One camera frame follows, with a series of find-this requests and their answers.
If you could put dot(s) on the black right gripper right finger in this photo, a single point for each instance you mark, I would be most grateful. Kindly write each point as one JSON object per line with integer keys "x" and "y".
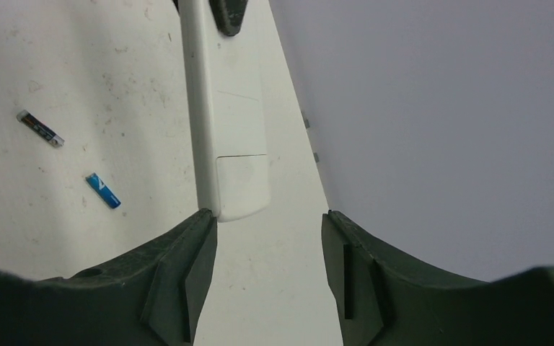
{"x": 385, "y": 296}

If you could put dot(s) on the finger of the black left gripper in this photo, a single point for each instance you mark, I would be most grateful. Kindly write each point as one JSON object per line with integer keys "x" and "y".
{"x": 228, "y": 15}

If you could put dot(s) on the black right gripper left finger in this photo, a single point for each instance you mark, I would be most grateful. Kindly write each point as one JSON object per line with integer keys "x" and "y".
{"x": 151, "y": 295}

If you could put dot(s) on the white air conditioner remote control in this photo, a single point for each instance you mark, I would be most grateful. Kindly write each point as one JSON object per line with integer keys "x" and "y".
{"x": 225, "y": 104}

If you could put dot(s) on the blue AAA battery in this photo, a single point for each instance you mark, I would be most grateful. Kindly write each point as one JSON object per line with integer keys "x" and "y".
{"x": 103, "y": 191}

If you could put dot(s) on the black AAA battery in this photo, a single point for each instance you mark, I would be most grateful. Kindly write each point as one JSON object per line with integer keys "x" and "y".
{"x": 41, "y": 129}

